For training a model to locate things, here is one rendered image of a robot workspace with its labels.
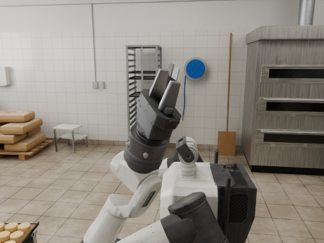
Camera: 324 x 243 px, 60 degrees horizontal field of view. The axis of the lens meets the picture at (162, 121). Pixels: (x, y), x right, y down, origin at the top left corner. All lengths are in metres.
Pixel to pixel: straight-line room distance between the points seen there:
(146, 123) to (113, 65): 4.67
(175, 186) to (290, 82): 3.37
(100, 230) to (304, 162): 3.93
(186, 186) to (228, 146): 4.06
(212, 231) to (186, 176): 0.25
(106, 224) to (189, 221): 0.21
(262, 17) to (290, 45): 1.13
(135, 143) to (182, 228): 0.28
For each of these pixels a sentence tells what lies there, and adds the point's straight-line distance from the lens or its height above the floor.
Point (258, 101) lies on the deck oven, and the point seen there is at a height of 1.04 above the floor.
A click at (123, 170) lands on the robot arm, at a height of 1.37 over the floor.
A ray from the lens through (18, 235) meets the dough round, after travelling 1.35.
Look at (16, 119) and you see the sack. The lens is 5.27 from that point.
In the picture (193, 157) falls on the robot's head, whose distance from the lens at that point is 0.90.
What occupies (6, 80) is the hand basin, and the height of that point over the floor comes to 1.22.
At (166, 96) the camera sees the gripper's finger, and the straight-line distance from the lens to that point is 0.52.
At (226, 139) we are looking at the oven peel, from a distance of 4.90.
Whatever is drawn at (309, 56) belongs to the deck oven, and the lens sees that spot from 4.18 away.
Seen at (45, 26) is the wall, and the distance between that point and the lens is 5.75.
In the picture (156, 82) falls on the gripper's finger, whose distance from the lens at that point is 0.57.
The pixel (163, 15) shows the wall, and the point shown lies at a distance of 5.06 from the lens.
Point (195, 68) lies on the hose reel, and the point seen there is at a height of 1.46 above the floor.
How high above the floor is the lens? 1.62
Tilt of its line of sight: 13 degrees down
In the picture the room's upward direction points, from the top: straight up
